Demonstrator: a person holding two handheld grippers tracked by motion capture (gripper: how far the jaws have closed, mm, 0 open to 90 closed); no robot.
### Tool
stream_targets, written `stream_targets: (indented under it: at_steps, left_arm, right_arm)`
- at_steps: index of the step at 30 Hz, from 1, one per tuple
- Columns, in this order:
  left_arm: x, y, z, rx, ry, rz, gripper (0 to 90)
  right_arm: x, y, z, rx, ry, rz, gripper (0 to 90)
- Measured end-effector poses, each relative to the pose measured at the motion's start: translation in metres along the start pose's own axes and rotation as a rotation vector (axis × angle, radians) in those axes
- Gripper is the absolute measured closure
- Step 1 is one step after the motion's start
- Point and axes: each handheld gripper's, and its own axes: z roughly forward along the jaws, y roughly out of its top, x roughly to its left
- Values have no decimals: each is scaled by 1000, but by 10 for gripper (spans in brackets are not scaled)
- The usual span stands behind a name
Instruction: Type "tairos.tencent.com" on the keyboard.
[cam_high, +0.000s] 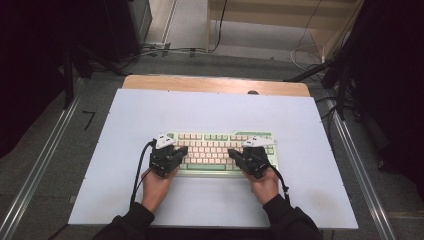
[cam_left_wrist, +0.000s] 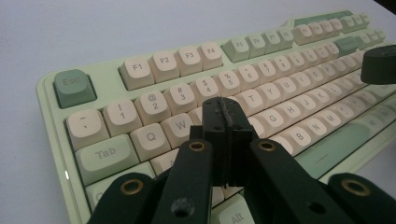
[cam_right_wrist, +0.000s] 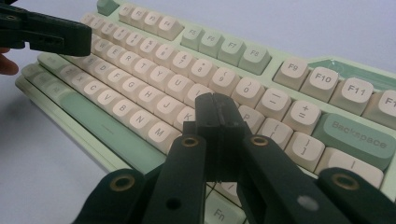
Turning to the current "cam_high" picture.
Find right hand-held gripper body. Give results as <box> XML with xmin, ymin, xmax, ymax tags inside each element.
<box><xmin>237</xmin><ymin>136</ymin><xmax>278</xmax><ymax>180</ymax></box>

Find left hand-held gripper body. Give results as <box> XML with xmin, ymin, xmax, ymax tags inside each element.
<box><xmin>148</xmin><ymin>133</ymin><xmax>182</xmax><ymax>179</ymax></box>

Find green and pink keyboard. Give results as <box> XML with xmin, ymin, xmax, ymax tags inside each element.
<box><xmin>165</xmin><ymin>130</ymin><xmax>280</xmax><ymax>178</ymax></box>

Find person's right hand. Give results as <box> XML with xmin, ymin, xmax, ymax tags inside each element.
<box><xmin>244</xmin><ymin>165</ymin><xmax>281</xmax><ymax>206</ymax></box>

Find person's left hand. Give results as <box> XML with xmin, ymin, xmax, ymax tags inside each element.
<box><xmin>141</xmin><ymin>165</ymin><xmax>180</xmax><ymax>215</ymax></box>

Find white table board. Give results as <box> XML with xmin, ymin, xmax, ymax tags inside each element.
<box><xmin>68</xmin><ymin>88</ymin><xmax>359</xmax><ymax>230</ymax></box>

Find wooden table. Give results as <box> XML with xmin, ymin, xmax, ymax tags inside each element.
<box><xmin>122</xmin><ymin>74</ymin><xmax>311</xmax><ymax>98</ymax></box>

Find dark cabinet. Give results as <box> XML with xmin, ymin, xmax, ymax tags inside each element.
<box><xmin>103</xmin><ymin>0</ymin><xmax>153</xmax><ymax>63</ymax></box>

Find light wooden shelf unit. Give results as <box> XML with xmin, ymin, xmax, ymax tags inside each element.
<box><xmin>205</xmin><ymin>0</ymin><xmax>365</xmax><ymax>62</ymax></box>

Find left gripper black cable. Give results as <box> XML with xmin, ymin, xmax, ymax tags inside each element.
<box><xmin>129</xmin><ymin>140</ymin><xmax>157</xmax><ymax>210</ymax></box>

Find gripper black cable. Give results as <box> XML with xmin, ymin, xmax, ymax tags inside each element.
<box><xmin>265</xmin><ymin>163</ymin><xmax>292</xmax><ymax>205</ymax></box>
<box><xmin>129</xmin><ymin>140</ymin><xmax>157</xmax><ymax>210</ymax></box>

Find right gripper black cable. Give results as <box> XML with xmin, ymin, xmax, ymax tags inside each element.
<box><xmin>265</xmin><ymin>163</ymin><xmax>292</xmax><ymax>205</ymax></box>

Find black floor cable bundle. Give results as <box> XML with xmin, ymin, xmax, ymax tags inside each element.
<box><xmin>121</xmin><ymin>46</ymin><xmax>208</xmax><ymax>64</ymax></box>

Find aluminium floor rail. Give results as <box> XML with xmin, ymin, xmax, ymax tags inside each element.
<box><xmin>324</xmin><ymin>98</ymin><xmax>398</xmax><ymax>240</ymax></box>
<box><xmin>0</xmin><ymin>78</ymin><xmax>82</xmax><ymax>240</ymax></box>

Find black hanging cable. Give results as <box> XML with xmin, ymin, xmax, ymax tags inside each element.
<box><xmin>212</xmin><ymin>0</ymin><xmax>229</xmax><ymax>53</ymax></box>

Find white loose cable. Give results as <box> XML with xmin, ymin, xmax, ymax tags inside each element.
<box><xmin>290</xmin><ymin>0</ymin><xmax>327</xmax><ymax>73</ymax></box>

